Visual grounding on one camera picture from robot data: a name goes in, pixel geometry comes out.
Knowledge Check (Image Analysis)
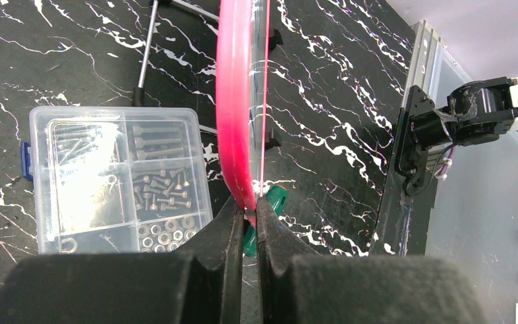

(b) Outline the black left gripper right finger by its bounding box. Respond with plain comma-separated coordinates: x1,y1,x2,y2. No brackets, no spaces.
257,213,487,323

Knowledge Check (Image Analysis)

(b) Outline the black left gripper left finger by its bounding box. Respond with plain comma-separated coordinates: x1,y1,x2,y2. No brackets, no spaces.
0,199,244,323

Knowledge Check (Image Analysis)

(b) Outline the pink framed whiteboard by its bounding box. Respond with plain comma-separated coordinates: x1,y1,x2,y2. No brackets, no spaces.
215,1,270,226

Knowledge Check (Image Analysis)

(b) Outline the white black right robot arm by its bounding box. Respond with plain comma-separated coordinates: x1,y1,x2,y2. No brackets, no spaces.
409,77,518,149

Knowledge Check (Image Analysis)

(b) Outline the clear plastic screw box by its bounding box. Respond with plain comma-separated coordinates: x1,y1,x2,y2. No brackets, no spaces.
22,106,213,254

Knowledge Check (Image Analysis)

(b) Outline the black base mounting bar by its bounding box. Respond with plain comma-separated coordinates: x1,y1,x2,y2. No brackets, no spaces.
370,85,436,257

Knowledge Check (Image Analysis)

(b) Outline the green handled screwdriver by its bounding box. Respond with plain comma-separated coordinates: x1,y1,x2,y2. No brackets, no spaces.
243,185,288,258

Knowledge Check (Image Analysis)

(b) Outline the aluminium rail right edge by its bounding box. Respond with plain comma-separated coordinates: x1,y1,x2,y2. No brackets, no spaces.
402,20,472,108

